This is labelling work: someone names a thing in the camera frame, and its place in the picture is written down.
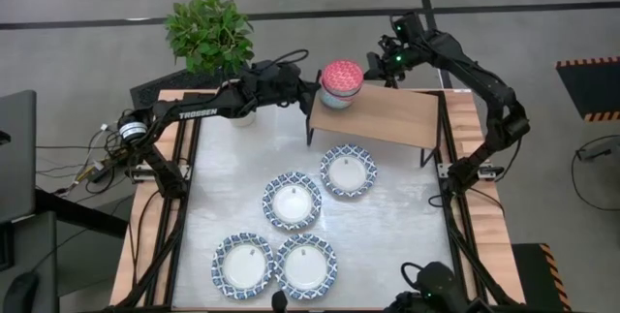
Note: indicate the grey desk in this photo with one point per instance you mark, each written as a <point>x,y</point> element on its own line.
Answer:
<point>43,255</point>

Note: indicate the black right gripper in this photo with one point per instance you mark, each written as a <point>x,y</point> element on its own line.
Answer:
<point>402,53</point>

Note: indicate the blue patterned paper bowl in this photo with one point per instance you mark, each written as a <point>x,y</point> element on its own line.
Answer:
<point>292,201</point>
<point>242,265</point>
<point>305,265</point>
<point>348,171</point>

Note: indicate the wooden shelf with black legs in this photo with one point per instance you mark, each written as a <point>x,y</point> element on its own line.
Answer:
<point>387,114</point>

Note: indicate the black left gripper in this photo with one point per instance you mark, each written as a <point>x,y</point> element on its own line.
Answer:
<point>271,83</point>

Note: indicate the teal patterned bowl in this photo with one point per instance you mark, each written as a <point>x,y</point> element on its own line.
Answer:
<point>334,103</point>

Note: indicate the white plant pot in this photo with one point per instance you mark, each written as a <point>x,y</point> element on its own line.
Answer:
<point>244,120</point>

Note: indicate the dark monitor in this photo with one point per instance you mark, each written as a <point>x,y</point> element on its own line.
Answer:
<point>17,158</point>

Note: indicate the black metal table frame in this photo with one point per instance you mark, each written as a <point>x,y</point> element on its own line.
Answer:
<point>458,255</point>

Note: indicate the grey floor box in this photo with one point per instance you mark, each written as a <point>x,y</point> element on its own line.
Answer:
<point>593,154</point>

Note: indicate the black desk foot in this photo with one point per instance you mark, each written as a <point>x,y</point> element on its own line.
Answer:
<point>82,213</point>

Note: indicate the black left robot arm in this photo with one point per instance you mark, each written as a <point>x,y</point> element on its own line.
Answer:
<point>203,109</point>

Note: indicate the black computer mouse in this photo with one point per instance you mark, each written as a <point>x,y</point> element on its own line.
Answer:
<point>19,293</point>

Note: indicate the green leafy plant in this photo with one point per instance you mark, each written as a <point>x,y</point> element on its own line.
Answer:
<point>208,32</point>

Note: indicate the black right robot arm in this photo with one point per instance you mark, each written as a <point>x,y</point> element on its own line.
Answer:
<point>484,85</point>

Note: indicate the white table mat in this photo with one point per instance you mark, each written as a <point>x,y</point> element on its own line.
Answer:
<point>232,167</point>

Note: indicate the black hazard striped mat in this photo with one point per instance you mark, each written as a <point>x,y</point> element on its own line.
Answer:
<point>596,90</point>
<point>530,279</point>

